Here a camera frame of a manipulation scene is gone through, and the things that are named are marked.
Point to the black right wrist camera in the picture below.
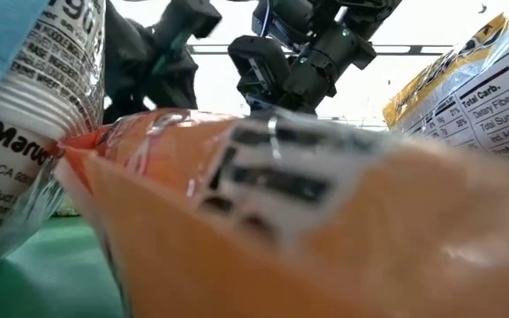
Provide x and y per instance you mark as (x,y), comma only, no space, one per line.
(259,66)

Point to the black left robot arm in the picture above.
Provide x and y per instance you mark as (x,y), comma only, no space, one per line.
(115,13)

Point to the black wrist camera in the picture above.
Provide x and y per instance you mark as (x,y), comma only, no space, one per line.
(188,17)
(259,66)

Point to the red Maruchan ramen pack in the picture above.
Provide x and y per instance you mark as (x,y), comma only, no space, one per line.
(281,243)

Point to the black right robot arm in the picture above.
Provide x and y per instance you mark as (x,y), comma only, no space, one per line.
(325,53)

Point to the green table mat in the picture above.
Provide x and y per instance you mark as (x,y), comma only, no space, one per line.
(60,274)

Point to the yellow noodle packet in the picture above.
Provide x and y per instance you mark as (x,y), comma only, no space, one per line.
(38,88)

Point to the yellow Maruchan ramen pack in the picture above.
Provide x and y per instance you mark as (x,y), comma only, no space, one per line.
(480,101)

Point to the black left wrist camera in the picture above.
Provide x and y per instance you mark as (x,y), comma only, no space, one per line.
(188,17)

